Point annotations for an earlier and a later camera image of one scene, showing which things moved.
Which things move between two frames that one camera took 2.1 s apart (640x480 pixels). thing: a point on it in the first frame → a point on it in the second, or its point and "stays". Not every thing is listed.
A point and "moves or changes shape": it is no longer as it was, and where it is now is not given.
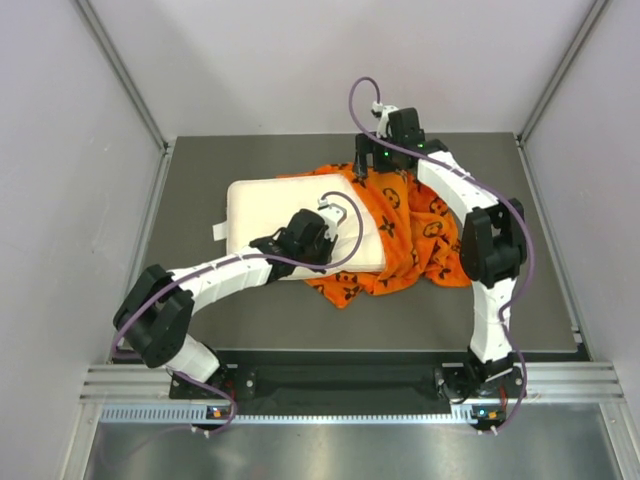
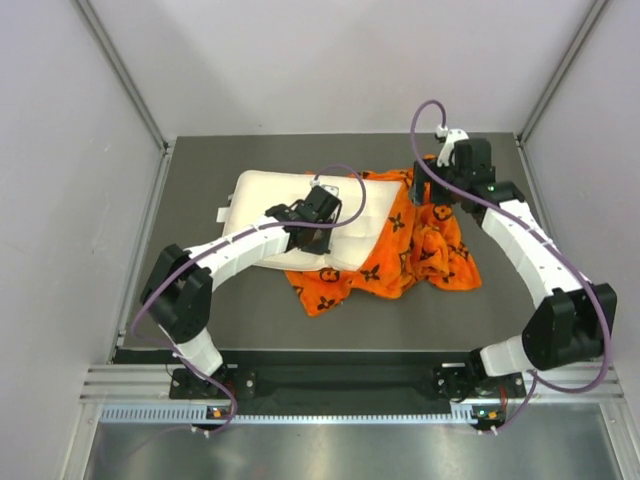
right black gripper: [362, 148] → [419, 177]
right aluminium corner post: [599, 8] stays
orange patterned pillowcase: [418, 236] moves or changes shape
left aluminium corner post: [106, 46] stays
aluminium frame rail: [144, 382] stays
